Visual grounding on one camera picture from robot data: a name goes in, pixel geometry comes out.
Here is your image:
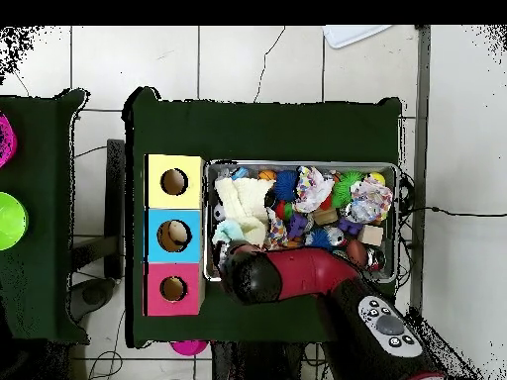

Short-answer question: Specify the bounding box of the cream quilted cloth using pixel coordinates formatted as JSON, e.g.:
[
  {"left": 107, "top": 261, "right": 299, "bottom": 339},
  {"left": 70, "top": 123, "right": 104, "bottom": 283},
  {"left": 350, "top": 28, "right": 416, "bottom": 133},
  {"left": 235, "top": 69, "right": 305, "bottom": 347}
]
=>
[{"left": 213, "top": 175, "right": 276, "bottom": 247}]

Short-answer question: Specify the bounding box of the small colourful dotted cloth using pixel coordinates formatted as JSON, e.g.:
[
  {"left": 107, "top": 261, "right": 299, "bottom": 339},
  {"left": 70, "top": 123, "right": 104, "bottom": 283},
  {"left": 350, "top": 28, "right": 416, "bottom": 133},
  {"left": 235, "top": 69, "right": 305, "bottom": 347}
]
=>
[{"left": 265, "top": 207, "right": 290, "bottom": 248}]

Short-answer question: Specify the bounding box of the mint quilted cloth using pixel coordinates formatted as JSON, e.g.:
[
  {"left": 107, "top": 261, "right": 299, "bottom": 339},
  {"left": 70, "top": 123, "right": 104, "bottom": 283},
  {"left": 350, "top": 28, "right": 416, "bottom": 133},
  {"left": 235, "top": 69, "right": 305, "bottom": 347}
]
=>
[{"left": 211, "top": 218, "right": 247, "bottom": 248}]

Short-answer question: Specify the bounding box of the wooden box with three holes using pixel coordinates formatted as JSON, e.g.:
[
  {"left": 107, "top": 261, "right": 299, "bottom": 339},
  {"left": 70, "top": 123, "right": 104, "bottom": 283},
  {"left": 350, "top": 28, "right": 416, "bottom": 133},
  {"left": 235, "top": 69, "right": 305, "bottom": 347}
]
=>
[{"left": 143, "top": 152, "right": 207, "bottom": 318}]

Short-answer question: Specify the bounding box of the clear mesh bin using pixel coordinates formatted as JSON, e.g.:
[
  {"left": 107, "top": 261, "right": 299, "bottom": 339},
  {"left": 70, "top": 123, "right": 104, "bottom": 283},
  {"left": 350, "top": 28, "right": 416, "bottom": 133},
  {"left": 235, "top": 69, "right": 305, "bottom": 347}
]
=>
[{"left": 203, "top": 158, "right": 400, "bottom": 284}]

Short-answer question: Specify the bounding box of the blue spiky ball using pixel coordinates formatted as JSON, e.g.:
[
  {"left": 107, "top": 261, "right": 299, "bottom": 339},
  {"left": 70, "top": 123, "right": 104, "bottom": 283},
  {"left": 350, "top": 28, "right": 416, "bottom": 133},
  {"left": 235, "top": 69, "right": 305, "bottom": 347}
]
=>
[{"left": 273, "top": 169, "right": 300, "bottom": 203}]

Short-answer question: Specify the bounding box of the large colourful dotted cloth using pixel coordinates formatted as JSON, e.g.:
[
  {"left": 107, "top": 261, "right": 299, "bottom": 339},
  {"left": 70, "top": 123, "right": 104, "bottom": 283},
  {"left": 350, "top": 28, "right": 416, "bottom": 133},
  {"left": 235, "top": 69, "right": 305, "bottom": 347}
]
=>
[{"left": 294, "top": 164, "right": 336, "bottom": 214}]

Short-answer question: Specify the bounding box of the tan wooden block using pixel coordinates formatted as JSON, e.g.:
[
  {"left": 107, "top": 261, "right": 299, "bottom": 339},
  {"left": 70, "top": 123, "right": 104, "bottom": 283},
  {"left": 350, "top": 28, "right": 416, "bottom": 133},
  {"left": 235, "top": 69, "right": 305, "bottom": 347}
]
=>
[{"left": 312, "top": 207, "right": 340, "bottom": 227}]

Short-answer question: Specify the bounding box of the dark green table cloth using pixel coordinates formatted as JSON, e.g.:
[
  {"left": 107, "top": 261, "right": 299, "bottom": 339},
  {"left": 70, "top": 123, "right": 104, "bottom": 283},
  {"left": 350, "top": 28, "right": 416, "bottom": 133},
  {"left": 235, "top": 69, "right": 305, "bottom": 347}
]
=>
[
  {"left": 0, "top": 87, "right": 91, "bottom": 344},
  {"left": 121, "top": 85, "right": 404, "bottom": 349}
]

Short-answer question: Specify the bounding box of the brown toy football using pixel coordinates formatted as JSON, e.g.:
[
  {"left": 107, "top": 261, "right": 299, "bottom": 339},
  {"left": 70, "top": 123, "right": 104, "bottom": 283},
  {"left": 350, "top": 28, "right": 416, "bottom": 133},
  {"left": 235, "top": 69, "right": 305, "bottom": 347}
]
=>
[{"left": 346, "top": 238, "right": 369, "bottom": 268}]

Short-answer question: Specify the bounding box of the pale patterned crumpled cloth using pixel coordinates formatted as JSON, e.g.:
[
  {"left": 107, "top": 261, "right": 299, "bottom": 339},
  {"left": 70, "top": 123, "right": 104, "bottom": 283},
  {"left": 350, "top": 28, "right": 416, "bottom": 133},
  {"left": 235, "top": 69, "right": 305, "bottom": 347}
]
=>
[{"left": 350, "top": 173, "right": 394, "bottom": 223}]

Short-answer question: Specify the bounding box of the pale wooden block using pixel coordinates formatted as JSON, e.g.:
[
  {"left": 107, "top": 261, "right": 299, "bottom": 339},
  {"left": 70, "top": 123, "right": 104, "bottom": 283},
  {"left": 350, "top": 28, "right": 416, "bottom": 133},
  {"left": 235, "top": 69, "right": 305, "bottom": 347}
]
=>
[{"left": 357, "top": 224, "right": 385, "bottom": 246}]

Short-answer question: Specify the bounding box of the pink bowl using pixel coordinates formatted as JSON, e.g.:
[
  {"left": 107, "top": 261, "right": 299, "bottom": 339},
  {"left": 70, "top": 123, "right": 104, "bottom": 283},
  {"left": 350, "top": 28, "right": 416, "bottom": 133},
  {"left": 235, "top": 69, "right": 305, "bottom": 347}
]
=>
[
  {"left": 169, "top": 338, "right": 210, "bottom": 357},
  {"left": 0, "top": 110, "right": 19, "bottom": 169}
]

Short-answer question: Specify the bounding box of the green bowl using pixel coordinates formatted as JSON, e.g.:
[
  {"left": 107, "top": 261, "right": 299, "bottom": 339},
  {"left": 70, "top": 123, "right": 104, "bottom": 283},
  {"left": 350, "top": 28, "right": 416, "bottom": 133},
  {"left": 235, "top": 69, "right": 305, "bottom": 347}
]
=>
[{"left": 0, "top": 191, "right": 30, "bottom": 251}]

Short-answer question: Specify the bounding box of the black cable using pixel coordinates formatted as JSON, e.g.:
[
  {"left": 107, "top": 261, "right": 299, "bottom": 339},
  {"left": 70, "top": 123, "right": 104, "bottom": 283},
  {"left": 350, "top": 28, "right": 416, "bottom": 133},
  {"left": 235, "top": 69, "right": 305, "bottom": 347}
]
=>
[{"left": 399, "top": 205, "right": 507, "bottom": 218}]

